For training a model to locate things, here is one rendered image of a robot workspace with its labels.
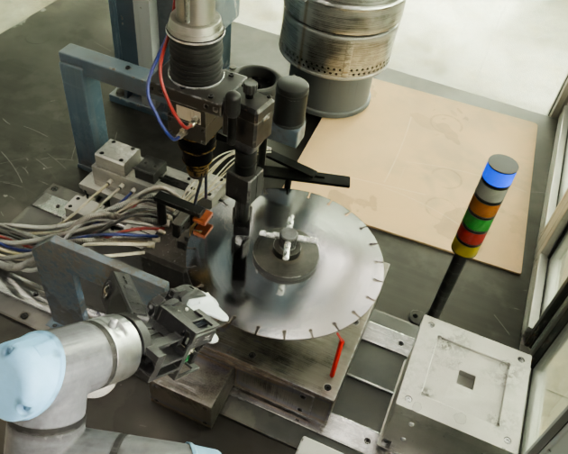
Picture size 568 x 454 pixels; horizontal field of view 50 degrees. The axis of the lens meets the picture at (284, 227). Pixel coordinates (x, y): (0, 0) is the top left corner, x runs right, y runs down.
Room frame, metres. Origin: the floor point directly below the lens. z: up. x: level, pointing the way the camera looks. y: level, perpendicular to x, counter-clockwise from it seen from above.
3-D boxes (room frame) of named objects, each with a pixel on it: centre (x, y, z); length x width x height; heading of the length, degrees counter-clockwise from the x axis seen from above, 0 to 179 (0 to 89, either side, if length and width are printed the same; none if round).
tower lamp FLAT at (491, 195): (0.72, -0.31, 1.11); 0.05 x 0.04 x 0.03; 162
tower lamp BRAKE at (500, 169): (0.72, -0.31, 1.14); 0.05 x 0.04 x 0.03; 162
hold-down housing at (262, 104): (0.66, 0.07, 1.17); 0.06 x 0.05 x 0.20; 63
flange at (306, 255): (0.67, -0.01, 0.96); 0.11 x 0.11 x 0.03
